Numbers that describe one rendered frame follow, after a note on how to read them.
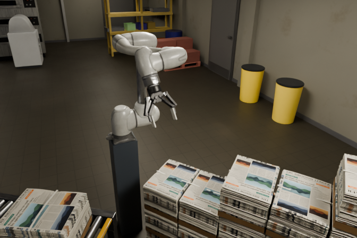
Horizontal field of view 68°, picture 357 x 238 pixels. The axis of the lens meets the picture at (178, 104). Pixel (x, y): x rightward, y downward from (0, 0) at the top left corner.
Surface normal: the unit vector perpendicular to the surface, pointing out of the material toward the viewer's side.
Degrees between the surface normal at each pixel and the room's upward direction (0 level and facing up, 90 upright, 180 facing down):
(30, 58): 90
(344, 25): 90
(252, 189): 0
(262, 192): 0
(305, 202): 1
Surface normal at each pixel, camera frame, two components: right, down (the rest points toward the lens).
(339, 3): -0.91, 0.16
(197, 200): 0.00, -0.92
